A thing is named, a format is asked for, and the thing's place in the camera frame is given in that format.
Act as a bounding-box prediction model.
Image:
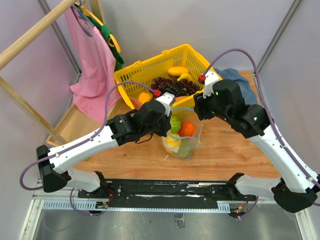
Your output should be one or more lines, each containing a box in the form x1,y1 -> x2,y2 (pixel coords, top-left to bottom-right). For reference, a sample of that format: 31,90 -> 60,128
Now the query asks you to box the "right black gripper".
193,87 -> 232,123

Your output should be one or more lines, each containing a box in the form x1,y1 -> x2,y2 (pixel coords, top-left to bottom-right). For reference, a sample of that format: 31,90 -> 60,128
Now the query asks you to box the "green custard apple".
170,116 -> 181,133

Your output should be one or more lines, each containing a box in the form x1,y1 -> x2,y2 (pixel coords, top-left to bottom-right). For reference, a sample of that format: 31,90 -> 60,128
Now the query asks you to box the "large yellow lemon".
164,133 -> 182,153

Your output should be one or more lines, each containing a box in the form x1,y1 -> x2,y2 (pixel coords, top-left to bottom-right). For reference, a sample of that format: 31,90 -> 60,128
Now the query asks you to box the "orange fruit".
178,121 -> 196,137

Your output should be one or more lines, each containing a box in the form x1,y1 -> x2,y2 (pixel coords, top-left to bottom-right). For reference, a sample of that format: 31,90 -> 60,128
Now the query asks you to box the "clear zip top bag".
161,107 -> 203,159

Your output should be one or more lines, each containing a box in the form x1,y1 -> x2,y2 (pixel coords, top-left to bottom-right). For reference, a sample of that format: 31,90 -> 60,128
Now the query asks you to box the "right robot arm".
194,79 -> 320,213

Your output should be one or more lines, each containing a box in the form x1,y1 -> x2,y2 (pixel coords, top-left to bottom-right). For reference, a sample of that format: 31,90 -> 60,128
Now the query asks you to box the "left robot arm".
38,100 -> 172,198

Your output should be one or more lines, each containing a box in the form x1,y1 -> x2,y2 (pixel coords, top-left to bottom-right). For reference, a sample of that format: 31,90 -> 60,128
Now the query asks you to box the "blue crumpled cloth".
214,68 -> 258,105

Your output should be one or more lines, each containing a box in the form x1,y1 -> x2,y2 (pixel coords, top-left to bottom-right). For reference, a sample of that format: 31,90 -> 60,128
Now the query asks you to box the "papaya slice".
175,96 -> 188,102

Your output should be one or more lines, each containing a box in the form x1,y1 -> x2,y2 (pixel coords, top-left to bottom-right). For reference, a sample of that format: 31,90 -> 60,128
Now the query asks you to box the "purple grape bunch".
151,77 -> 174,94

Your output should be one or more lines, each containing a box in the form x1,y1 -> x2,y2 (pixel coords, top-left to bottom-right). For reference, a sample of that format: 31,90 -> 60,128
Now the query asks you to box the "dark grape bunch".
160,79 -> 200,97

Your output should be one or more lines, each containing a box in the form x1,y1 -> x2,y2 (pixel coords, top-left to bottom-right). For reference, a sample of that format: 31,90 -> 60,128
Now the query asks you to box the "small yellow banana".
177,73 -> 193,82

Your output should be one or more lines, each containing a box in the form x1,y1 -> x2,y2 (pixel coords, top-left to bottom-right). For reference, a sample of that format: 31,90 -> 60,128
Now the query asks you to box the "yellow plastic basket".
114,44 -> 210,109

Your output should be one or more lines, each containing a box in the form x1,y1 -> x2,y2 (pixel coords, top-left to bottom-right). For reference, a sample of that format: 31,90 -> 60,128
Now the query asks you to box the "yellow mango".
167,66 -> 189,77

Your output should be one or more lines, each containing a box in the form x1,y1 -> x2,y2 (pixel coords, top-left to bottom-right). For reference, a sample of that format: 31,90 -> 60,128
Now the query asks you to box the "pink hanging shirt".
64,6 -> 116,124

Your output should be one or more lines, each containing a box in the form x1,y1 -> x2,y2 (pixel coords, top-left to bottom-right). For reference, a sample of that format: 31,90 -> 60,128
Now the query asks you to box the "wooden clothes rack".
0,0 -> 118,151

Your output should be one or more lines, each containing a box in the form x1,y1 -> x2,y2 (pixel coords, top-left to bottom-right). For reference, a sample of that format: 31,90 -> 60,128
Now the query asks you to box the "green clothes hanger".
75,3 -> 124,72

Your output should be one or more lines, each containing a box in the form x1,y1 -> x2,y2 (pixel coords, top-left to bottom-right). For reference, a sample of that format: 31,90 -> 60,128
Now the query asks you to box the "yellow clothes hanger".
81,0 -> 122,54

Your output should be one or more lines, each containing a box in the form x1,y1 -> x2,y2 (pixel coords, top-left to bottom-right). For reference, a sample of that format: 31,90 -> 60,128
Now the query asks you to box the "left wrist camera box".
156,92 -> 176,111

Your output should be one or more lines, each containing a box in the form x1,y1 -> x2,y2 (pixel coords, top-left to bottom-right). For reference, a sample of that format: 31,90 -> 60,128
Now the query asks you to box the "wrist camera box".
156,92 -> 176,111
198,70 -> 222,99

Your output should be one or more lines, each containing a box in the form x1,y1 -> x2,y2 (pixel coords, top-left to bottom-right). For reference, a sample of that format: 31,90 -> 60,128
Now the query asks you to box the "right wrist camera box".
198,70 -> 222,99

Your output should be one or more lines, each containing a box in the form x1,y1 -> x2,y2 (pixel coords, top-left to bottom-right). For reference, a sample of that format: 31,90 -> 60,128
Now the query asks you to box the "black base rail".
77,178 -> 256,211

